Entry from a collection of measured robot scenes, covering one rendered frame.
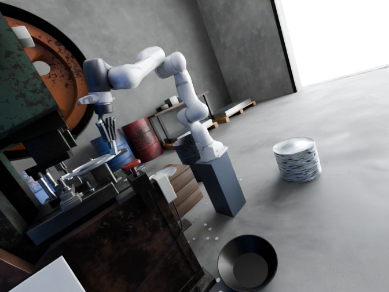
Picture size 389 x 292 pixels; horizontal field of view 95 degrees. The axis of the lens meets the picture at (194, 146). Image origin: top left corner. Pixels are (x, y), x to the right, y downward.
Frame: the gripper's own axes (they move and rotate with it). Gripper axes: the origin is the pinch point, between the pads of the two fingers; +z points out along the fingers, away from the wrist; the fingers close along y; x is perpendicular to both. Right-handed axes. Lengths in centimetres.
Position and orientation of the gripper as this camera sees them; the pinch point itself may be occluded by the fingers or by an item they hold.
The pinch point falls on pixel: (112, 148)
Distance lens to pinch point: 93.5
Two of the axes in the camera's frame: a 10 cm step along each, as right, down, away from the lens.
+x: -9.9, 0.4, 1.2
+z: 0.7, 9.5, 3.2
